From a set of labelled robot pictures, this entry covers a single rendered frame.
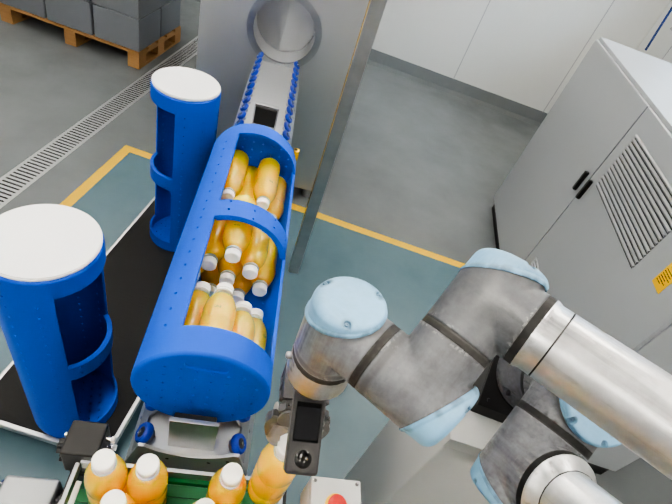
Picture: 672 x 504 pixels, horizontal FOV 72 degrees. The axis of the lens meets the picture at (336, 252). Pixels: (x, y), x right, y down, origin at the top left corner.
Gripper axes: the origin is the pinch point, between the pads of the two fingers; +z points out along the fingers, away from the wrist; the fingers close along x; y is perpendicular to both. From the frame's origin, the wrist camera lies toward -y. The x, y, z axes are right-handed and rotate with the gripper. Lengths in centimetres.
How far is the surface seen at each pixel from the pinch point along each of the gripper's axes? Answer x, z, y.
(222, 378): 12.6, 9.1, 15.8
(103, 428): 34.1, 24.7, 9.8
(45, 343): 61, 48, 41
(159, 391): 24.7, 17.7, 15.7
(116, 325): 62, 110, 92
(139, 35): 132, 97, 360
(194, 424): 16.3, 20.0, 10.8
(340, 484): -13.5, 15.1, 0.3
